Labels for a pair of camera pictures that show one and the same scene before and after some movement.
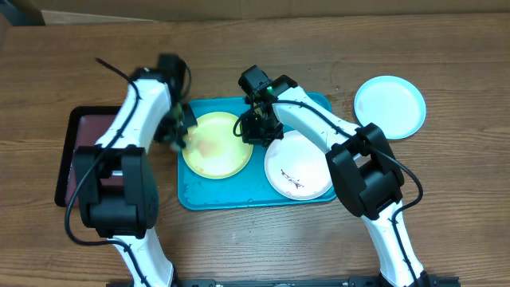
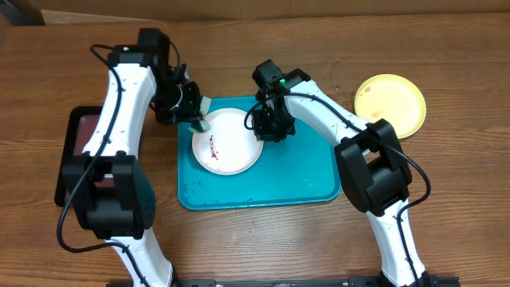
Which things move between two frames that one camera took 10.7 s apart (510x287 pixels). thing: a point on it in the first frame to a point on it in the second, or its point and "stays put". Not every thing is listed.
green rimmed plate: (213, 150) to (394, 98)
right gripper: (252, 137) stays put
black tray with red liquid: (86, 127) stays put
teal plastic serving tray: (250, 190) stays put
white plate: (297, 167) to (227, 147)
